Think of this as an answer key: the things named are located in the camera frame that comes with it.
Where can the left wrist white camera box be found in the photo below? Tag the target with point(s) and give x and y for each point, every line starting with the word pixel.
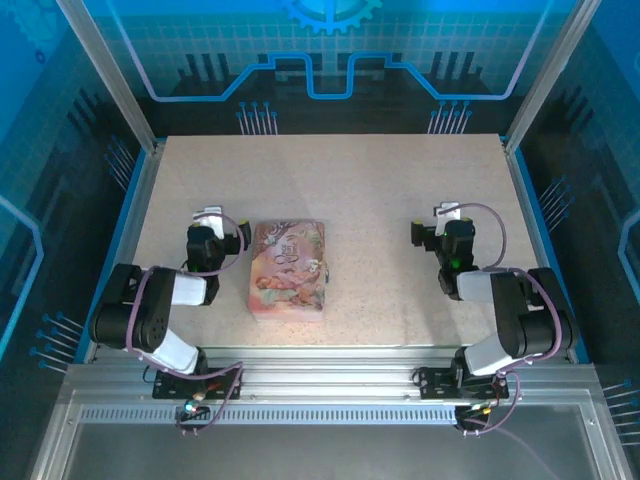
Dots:
pixel 211 220

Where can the aluminium table side rail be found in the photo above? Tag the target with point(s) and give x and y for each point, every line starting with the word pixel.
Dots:
pixel 533 225
pixel 127 250

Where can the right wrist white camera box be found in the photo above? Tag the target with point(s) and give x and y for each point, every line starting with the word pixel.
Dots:
pixel 447 210

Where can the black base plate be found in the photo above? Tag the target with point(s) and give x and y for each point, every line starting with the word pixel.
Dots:
pixel 165 387
pixel 432 385

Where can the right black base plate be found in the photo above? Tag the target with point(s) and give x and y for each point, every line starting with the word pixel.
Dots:
pixel 432 385

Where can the grey metal lower panel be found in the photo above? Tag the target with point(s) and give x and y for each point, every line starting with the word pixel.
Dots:
pixel 325 450

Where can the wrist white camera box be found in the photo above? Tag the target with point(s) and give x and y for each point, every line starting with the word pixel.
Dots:
pixel 211 220
pixel 447 210

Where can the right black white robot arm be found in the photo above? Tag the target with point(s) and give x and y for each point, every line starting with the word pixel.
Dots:
pixel 505 320

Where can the aluminium frame post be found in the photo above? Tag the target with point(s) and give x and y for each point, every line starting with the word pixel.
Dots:
pixel 112 77
pixel 546 75

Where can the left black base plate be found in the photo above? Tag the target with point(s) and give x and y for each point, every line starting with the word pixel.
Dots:
pixel 165 387

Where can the aluminium frame cross beam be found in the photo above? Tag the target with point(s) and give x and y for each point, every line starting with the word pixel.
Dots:
pixel 325 375

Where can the small LED connector board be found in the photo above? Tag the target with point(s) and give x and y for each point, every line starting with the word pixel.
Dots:
pixel 480 407
pixel 192 410

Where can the pink book-shaped storage box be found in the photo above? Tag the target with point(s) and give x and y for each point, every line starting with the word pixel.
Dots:
pixel 280 280

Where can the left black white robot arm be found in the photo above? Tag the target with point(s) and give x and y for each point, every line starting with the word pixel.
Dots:
pixel 150 325

